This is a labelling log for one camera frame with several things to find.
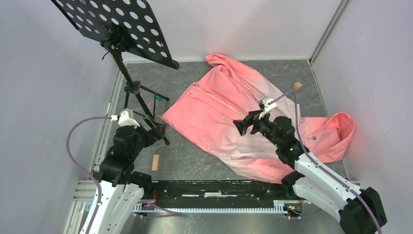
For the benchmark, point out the small wooden cube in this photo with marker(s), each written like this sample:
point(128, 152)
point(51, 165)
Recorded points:
point(297, 86)

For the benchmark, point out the black perforated music stand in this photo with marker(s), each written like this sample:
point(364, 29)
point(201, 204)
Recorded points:
point(122, 26)

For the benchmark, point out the long wooden block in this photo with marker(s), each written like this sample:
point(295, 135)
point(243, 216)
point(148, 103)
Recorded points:
point(155, 162)

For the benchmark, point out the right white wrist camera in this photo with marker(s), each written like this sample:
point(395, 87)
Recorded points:
point(267, 104)

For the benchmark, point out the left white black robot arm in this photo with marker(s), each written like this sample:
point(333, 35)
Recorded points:
point(118, 190)

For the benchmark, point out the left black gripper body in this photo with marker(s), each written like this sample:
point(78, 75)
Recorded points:
point(155, 133)

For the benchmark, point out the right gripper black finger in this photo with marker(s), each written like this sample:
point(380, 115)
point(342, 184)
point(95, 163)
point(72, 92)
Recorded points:
point(242, 125)
point(254, 114)

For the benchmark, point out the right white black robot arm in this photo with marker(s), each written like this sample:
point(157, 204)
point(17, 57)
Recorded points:
point(357, 210)

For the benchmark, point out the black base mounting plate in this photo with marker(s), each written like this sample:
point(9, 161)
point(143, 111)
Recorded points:
point(216, 194)

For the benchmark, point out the white slotted cable duct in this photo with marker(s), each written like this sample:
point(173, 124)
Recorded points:
point(277, 208)

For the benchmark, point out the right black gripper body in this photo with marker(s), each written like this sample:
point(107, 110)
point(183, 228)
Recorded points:
point(263, 126)

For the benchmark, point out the pink zip jacket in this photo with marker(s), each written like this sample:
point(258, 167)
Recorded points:
point(205, 112)

